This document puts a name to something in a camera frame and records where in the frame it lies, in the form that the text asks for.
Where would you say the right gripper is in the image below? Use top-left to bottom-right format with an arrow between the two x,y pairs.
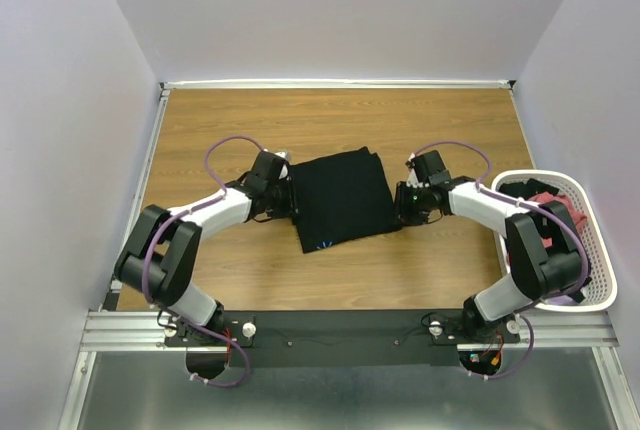
385,181 -> 429,228

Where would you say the black t shirt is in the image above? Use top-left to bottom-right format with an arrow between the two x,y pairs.
291,147 -> 401,254

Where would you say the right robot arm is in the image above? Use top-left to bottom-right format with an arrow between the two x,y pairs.
395,150 -> 590,342

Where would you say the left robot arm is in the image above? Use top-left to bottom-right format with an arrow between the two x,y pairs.
114,150 -> 295,347

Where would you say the black garment in basket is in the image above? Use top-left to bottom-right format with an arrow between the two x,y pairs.
497,178 -> 591,303

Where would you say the white laundry basket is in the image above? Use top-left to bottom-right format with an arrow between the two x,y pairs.
491,169 -> 618,313

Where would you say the pink shirt in basket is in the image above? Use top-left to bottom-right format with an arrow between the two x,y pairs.
505,201 -> 590,275

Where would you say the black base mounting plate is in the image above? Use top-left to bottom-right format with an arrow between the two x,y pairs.
161,309 -> 520,374

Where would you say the lavender garment in basket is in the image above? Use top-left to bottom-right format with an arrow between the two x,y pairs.
544,295 -> 579,306

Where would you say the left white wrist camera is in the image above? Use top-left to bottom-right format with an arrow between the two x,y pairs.
275,150 -> 291,180

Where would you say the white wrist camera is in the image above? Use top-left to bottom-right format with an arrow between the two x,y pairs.
406,153 -> 424,188
275,150 -> 291,180

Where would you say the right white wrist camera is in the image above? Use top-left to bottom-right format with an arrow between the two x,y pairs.
406,153 -> 424,188

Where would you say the aluminium back table rail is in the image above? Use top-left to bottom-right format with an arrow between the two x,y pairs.
161,79 -> 514,90

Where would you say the aluminium front frame rail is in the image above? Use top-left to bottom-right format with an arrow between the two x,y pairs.
59,310 -> 624,429

